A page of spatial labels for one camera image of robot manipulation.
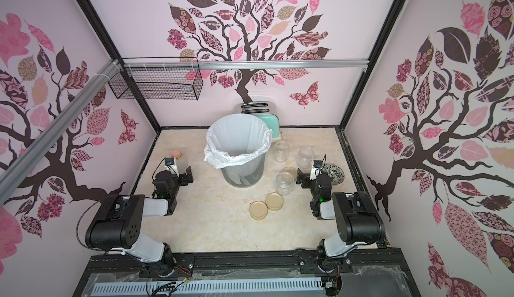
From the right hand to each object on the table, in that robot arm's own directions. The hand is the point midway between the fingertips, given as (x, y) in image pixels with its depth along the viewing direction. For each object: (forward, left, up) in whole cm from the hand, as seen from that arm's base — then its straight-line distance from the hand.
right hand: (310, 167), depth 92 cm
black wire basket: (+36, +69, +27) cm, 83 cm away
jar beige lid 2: (-17, +25, -8) cm, 31 cm away
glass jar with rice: (+7, +1, -1) cm, 7 cm away
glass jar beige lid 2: (-5, +12, -6) cm, 14 cm away
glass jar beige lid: (+13, +13, -1) cm, 18 cm away
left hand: (+1, +61, -2) cm, 61 cm away
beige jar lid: (+3, +8, -8) cm, 11 cm away
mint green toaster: (+34, +21, +9) cm, 41 cm away
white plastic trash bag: (+10, +35, +10) cm, 38 cm away
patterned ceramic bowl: (+1, -13, -6) cm, 15 cm away
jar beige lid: (-13, +18, -8) cm, 23 cm away
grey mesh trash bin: (-3, +31, 0) cm, 31 cm away
